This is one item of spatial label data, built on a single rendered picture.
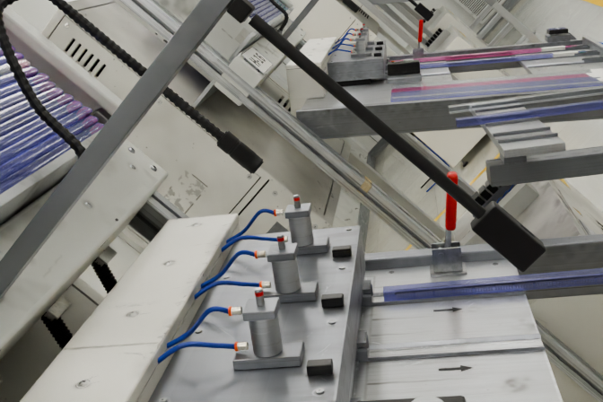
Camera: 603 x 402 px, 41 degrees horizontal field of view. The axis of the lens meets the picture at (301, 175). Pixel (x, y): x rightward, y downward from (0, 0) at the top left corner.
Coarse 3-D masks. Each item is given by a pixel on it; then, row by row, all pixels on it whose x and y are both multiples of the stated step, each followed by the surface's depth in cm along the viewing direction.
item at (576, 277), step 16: (560, 272) 79; (576, 272) 78; (592, 272) 77; (384, 288) 81; (400, 288) 80; (416, 288) 80; (432, 288) 79; (448, 288) 79; (464, 288) 79; (480, 288) 79; (496, 288) 79; (512, 288) 78; (528, 288) 78; (544, 288) 78
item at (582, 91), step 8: (584, 88) 119; (592, 88) 118; (600, 88) 118; (520, 96) 120; (528, 96) 119; (536, 96) 119; (544, 96) 119; (552, 96) 118; (560, 96) 118; (568, 96) 118; (576, 96) 118; (584, 96) 118; (456, 104) 121; (464, 104) 120; (472, 104) 120; (480, 104) 120; (488, 104) 119; (496, 104) 119; (504, 104) 119; (512, 104) 119; (456, 112) 120
